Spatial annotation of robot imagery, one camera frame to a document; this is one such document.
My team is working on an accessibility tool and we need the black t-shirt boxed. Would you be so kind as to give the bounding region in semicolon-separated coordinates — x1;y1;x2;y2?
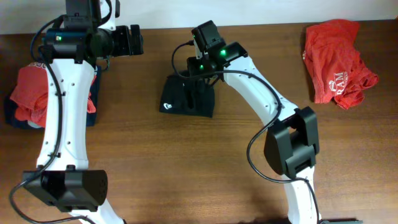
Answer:
159;75;215;118

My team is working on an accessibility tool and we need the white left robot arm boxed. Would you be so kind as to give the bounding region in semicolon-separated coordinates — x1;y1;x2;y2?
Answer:
21;1;143;223

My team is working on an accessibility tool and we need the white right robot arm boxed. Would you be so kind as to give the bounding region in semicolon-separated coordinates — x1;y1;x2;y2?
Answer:
187;21;326;224

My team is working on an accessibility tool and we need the navy folded t-shirt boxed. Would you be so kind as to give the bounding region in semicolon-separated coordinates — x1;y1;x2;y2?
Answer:
3;57;103;130

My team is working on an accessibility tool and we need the red RAM t-shirt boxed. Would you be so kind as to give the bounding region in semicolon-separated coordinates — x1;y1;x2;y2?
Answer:
302;19;379;110

